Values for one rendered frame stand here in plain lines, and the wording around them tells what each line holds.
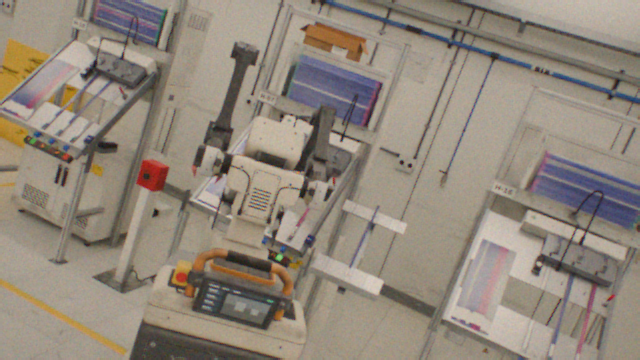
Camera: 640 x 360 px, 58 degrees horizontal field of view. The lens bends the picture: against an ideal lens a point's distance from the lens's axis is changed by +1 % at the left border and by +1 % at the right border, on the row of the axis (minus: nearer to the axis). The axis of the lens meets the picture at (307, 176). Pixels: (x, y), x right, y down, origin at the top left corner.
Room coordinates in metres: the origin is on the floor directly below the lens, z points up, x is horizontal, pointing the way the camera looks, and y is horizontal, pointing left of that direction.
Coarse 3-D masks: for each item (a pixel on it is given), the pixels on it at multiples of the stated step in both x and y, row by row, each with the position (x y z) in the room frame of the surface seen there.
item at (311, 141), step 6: (312, 114) 2.65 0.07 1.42; (312, 120) 2.66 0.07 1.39; (312, 126) 2.69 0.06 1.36; (318, 126) 2.69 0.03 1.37; (312, 132) 2.72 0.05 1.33; (318, 132) 2.71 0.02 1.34; (306, 138) 2.82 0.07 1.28; (312, 138) 2.74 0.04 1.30; (306, 144) 2.79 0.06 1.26; (312, 144) 2.77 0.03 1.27; (306, 150) 2.81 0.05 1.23; (312, 150) 2.81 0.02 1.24; (300, 156) 2.85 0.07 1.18; (306, 156) 2.84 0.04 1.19; (300, 162) 2.88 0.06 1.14; (300, 168) 2.92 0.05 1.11
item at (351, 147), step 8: (288, 120) 3.38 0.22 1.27; (296, 120) 3.38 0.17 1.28; (304, 128) 3.34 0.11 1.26; (336, 136) 3.31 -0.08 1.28; (336, 144) 3.26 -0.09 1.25; (344, 144) 3.27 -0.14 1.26; (352, 144) 3.27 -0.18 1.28; (360, 144) 3.27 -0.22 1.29; (352, 152) 3.23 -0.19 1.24; (352, 160) 3.27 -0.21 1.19
